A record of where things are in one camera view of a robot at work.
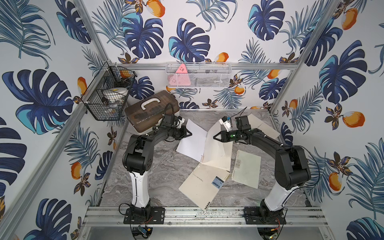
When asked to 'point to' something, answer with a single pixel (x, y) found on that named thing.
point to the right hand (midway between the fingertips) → (216, 136)
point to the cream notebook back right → (255, 122)
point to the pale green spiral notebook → (247, 169)
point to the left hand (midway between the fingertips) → (191, 131)
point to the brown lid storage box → (145, 116)
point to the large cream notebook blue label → (203, 184)
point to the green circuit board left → (145, 231)
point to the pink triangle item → (181, 77)
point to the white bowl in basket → (115, 95)
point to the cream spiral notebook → (201, 145)
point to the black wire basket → (106, 100)
